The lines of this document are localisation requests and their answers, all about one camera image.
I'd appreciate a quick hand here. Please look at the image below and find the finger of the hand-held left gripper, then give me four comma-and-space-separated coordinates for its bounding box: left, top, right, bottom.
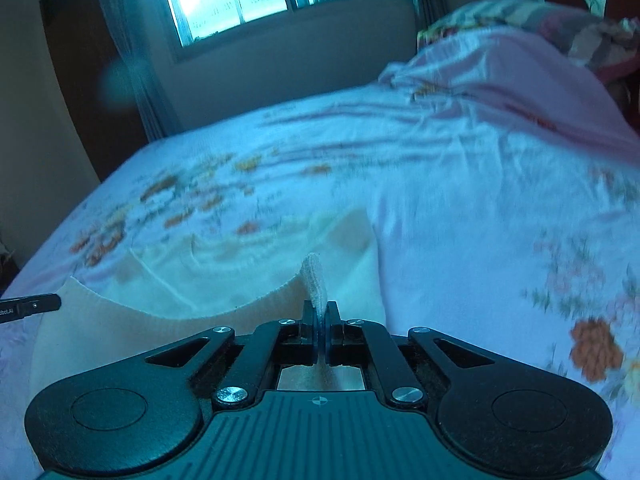
0, 293, 62, 324

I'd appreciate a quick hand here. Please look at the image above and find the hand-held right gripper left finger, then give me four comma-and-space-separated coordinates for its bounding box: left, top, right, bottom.
144, 300, 322, 409

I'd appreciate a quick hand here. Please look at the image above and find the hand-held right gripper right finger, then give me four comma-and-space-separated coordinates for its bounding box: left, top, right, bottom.
324, 300, 497, 407

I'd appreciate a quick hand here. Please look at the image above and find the cream knit sweater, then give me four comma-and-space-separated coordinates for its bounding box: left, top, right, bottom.
30, 208, 387, 396

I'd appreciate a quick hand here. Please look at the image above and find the bed with floral sheet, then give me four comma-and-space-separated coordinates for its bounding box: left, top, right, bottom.
0, 25, 640, 480

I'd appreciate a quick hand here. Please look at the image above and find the dark wooden wardrobe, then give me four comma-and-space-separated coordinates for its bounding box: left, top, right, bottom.
40, 0, 151, 184

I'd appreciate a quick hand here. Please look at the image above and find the pink blanket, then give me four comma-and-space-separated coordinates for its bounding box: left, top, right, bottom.
377, 25, 640, 171

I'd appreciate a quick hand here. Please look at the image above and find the colourful printed pillow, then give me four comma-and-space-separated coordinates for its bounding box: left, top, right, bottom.
416, 22, 453, 52

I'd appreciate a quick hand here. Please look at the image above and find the grey striped pillow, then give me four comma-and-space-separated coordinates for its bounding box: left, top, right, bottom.
430, 0, 603, 56

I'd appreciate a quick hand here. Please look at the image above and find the pink patterned pillow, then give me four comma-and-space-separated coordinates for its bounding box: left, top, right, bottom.
565, 17, 640, 85

